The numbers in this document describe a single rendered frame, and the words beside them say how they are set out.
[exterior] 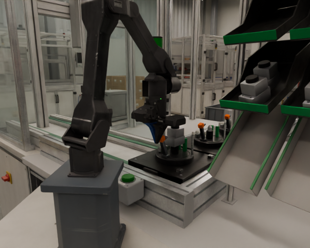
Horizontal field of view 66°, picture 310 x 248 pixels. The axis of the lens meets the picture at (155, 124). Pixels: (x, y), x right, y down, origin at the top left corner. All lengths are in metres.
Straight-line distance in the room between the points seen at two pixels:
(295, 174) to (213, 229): 0.26
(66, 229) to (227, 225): 0.43
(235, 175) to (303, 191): 0.15
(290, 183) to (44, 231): 0.65
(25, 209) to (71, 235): 0.32
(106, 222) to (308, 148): 0.52
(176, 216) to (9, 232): 0.46
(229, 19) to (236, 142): 12.76
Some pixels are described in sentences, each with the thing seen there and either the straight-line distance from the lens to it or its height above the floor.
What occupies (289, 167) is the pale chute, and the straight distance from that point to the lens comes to 0.69.
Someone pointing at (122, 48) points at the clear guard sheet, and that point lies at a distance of 1.23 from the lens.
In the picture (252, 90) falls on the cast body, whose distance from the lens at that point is 0.61.
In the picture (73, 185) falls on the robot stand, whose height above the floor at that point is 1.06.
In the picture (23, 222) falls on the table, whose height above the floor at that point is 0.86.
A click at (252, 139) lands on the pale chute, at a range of 0.73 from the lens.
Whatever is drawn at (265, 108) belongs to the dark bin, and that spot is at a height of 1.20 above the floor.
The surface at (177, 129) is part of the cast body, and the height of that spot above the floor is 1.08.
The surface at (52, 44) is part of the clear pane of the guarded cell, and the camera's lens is 2.04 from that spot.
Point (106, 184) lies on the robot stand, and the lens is 0.51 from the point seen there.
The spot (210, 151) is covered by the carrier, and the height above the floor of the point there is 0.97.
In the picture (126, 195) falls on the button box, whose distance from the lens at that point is 0.73.
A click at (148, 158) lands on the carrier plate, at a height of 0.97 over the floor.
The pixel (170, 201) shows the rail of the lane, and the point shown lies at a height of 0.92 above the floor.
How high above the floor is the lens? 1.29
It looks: 13 degrees down
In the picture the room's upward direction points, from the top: straight up
